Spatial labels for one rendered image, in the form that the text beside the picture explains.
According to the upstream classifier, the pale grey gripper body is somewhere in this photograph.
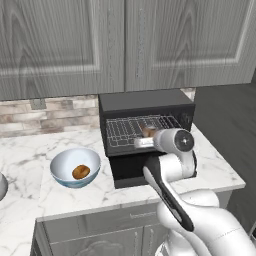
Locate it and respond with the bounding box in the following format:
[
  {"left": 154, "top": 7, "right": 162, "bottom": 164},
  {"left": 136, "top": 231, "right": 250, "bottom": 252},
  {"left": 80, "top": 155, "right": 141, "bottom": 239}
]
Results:
[{"left": 133, "top": 136, "right": 158, "bottom": 150}]

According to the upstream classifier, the brown toasted bread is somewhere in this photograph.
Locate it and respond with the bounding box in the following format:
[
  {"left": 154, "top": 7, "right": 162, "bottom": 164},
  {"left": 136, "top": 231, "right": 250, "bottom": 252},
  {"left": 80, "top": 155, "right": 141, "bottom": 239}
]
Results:
[{"left": 140, "top": 123, "right": 160, "bottom": 138}]

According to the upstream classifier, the black toaster oven door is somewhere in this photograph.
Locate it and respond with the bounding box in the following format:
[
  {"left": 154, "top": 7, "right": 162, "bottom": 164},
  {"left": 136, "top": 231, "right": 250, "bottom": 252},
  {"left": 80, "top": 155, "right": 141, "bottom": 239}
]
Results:
[{"left": 108, "top": 151, "right": 168, "bottom": 190}]

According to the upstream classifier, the black toaster oven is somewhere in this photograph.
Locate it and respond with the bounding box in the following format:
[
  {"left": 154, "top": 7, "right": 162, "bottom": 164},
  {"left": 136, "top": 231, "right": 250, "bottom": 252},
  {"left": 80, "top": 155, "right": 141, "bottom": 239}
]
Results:
[{"left": 98, "top": 88, "right": 196, "bottom": 158}]

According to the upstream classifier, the brown round bread roll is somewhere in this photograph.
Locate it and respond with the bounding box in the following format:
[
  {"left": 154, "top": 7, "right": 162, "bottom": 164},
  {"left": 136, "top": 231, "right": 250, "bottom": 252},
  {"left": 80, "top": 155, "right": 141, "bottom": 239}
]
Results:
[{"left": 71, "top": 164, "right": 92, "bottom": 181}]

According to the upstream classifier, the pale blue bowl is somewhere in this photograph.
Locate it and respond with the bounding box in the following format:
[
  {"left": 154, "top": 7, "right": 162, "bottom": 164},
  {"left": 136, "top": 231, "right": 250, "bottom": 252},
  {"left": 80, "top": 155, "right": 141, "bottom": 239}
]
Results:
[{"left": 49, "top": 147, "right": 102, "bottom": 190}]

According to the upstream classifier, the grey drawer front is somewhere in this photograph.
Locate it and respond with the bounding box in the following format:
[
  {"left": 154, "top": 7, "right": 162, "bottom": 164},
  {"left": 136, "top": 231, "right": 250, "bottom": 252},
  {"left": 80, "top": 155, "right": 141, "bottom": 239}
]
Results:
[{"left": 42, "top": 201, "right": 162, "bottom": 242}]

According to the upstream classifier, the grey base cupboard door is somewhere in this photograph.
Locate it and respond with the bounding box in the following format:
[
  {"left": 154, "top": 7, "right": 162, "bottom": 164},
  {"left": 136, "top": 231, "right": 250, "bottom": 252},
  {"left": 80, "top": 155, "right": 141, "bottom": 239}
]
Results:
[
  {"left": 142, "top": 222, "right": 169, "bottom": 256},
  {"left": 49, "top": 226, "right": 145, "bottom": 256}
]

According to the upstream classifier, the grey rounded object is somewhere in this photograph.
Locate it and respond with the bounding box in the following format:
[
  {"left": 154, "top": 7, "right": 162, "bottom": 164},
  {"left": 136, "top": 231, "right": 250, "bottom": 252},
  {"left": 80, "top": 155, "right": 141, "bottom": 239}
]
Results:
[{"left": 0, "top": 172, "right": 9, "bottom": 202}]

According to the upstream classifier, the wire toaster oven rack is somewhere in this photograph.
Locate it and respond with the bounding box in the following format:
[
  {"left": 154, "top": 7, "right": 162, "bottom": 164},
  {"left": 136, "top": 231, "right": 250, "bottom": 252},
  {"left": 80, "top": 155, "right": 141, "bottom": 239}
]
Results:
[{"left": 105, "top": 115, "right": 183, "bottom": 150}]

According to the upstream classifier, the grey drawer handle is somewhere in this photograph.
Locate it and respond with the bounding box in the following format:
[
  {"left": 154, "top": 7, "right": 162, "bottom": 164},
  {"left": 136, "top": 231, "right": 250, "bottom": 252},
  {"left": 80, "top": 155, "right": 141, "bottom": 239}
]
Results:
[{"left": 129, "top": 212, "right": 158, "bottom": 220}]

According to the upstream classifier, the grey cupboard door handle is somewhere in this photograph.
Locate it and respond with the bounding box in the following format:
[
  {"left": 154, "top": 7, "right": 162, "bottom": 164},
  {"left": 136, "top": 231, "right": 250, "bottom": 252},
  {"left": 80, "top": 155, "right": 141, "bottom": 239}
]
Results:
[
  {"left": 107, "top": 8, "right": 115, "bottom": 79},
  {"left": 136, "top": 7, "right": 146, "bottom": 80}
]

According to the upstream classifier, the grey wall outlet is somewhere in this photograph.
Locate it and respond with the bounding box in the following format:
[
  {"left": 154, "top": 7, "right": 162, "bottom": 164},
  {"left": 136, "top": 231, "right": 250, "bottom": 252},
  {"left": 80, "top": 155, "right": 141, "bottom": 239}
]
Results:
[{"left": 30, "top": 98, "right": 47, "bottom": 111}]

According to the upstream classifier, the grey wall cupboard door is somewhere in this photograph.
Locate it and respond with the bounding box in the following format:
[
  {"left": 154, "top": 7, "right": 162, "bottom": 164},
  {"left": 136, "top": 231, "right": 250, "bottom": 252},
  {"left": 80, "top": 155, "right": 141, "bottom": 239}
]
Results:
[
  {"left": 0, "top": 0, "right": 126, "bottom": 101},
  {"left": 124, "top": 0, "right": 256, "bottom": 93}
]

